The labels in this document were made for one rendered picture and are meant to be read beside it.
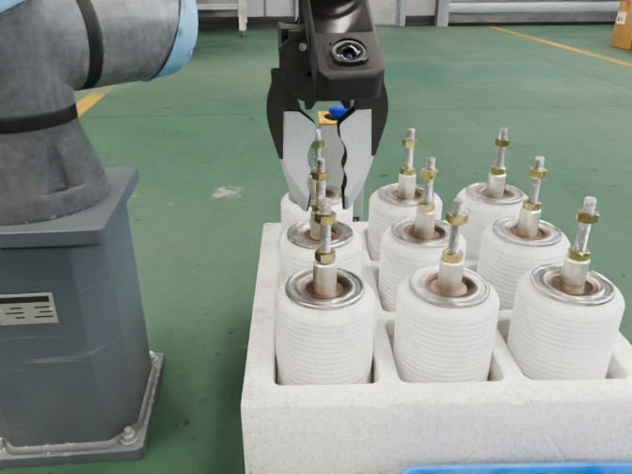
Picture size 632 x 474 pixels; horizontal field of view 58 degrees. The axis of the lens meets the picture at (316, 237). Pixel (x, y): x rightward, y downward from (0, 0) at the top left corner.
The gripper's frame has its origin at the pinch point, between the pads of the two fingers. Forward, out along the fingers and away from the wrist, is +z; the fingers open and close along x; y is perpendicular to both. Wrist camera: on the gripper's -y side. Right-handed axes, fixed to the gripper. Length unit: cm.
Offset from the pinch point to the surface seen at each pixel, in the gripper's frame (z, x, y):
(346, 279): 9.1, -2.2, 1.5
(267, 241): 16.5, 5.0, 25.7
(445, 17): 29, -166, 487
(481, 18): 30, -201, 492
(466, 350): 13.2, -12.3, -5.2
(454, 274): 7.3, -11.7, -1.5
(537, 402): 16.7, -18.0, -8.6
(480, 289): 9.1, -14.4, -1.5
